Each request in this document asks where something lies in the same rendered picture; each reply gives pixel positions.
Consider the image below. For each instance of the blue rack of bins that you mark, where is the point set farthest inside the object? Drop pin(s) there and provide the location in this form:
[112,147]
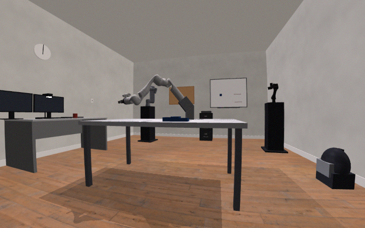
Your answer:
[175,119]

